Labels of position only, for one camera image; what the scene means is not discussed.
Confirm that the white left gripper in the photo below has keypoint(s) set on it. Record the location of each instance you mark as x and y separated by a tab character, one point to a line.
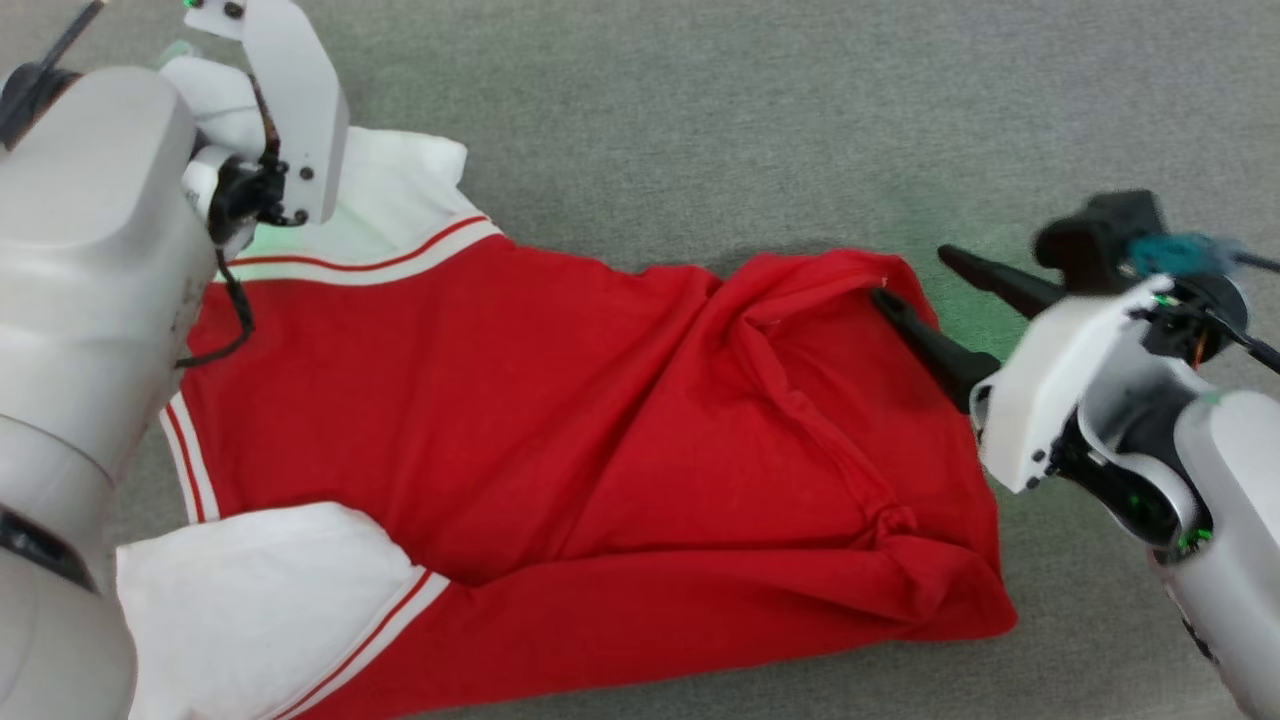
295	110

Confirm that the teal right camera connector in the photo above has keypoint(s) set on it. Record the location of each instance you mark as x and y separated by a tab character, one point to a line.
1180	255

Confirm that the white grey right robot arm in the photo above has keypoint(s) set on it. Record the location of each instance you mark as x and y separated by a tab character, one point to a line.
1235	520

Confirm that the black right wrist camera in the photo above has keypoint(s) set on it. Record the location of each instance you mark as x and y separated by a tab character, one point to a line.
1095	240

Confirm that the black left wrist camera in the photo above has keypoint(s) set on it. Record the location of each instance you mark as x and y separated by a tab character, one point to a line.
20	95

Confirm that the red white Bulls jersey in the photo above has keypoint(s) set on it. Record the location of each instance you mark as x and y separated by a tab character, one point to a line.
560	430

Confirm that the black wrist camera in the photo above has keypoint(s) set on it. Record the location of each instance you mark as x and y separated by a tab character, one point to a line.
1095	240
20	95

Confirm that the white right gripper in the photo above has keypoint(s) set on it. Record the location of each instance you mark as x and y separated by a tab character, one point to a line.
1060	380

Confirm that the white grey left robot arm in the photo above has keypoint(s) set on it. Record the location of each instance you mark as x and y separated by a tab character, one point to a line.
80	300

